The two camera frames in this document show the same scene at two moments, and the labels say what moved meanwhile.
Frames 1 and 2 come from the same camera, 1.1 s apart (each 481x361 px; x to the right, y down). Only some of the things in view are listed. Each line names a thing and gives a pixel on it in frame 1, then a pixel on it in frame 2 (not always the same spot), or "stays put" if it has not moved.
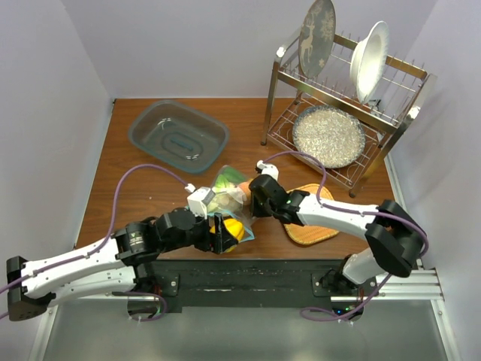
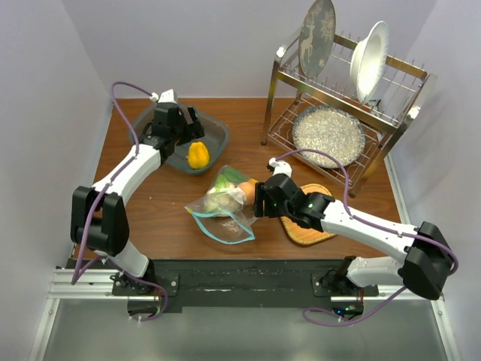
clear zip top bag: x=232 y=197 stays put
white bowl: x=367 y=62 stays put
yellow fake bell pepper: x=234 y=227 → x=198 y=157
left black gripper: x=216 y=243 → x=193 y=130
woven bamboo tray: x=306 y=235 stays put
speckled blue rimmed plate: x=332 y=134 stays put
